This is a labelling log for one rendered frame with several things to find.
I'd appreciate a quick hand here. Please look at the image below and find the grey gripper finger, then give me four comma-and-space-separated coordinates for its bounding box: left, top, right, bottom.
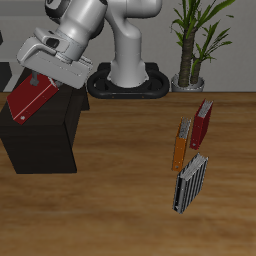
48, 77, 63, 90
29, 70, 40, 88

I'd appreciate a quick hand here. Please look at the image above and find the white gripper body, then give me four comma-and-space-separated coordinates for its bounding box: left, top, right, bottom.
16, 35, 94, 90

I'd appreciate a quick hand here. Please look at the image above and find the red book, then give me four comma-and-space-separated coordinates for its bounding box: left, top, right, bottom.
6, 73, 60, 126
189, 98, 214, 151

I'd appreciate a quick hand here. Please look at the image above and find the orange book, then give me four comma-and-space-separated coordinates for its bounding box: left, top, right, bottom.
171, 116, 193, 173

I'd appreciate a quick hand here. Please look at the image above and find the black and white striped book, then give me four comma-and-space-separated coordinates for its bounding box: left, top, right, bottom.
172, 152, 210, 215

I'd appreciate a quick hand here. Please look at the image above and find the dark brown desk caddy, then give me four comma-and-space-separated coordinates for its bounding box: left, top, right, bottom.
0, 67, 91, 175

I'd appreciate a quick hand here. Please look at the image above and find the pot plant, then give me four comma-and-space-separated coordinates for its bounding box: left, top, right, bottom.
169, 0, 237, 93

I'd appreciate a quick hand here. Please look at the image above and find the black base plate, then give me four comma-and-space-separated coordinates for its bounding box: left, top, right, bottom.
86, 61, 171, 100

